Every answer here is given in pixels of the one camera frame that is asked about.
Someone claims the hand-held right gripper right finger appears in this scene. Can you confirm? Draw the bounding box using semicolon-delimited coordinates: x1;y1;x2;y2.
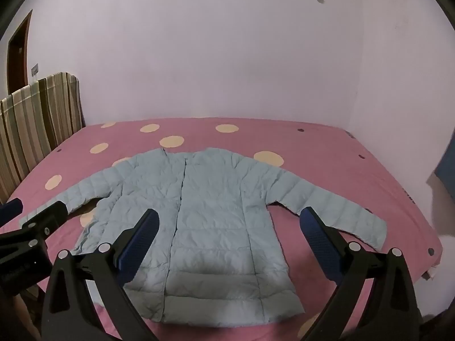
299;207;423;341

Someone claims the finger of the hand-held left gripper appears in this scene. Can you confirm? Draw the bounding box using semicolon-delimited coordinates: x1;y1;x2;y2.
0;201;68;253
0;199;24;226

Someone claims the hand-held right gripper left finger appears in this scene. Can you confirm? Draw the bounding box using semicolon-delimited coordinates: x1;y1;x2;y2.
41;208;159;341

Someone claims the light blue quilted jacket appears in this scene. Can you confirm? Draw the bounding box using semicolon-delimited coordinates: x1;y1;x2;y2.
19;147;388;330

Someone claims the pink polka-dot bed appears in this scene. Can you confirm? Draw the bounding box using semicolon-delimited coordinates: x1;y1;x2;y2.
0;117;445;341

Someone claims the striped headboard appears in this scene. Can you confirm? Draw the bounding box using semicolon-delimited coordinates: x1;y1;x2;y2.
0;72;86;205

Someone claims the dark blue object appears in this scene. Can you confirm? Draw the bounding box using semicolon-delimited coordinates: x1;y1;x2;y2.
434;145;455;204

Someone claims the brown wooden door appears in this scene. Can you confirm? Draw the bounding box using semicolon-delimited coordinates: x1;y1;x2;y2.
7;10;33;95

